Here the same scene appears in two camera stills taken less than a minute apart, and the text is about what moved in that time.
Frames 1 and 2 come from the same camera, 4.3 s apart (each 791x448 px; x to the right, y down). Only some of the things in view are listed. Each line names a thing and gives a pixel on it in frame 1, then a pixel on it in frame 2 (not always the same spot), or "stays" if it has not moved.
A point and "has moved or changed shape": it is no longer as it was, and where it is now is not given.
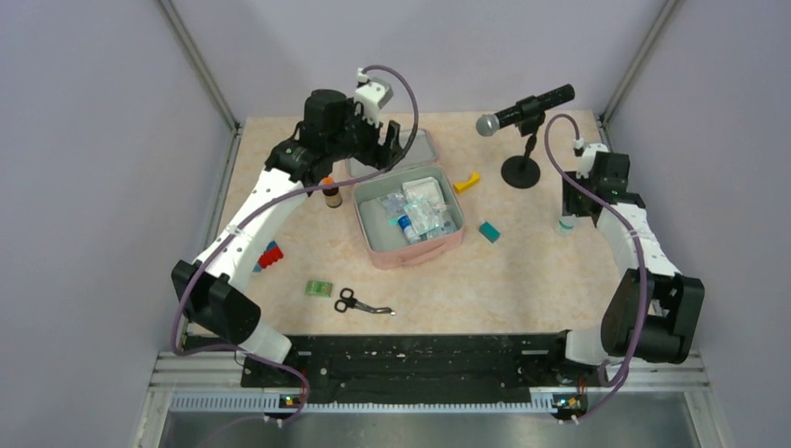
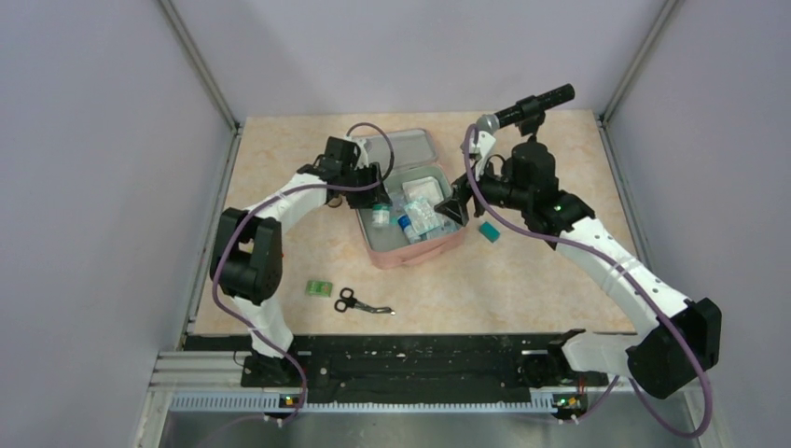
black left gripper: x=377 y=153 → x=369 y=197
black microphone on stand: x=528 y=113 stays
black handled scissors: x=347 y=300 stays
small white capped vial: x=566 y=224 has moved or changed shape
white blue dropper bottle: x=405 y=223 stays
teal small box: x=492 y=233 stays
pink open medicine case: x=409 y=208 stays
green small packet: x=319 y=287 stays
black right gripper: x=571 y=204 → x=456 y=207
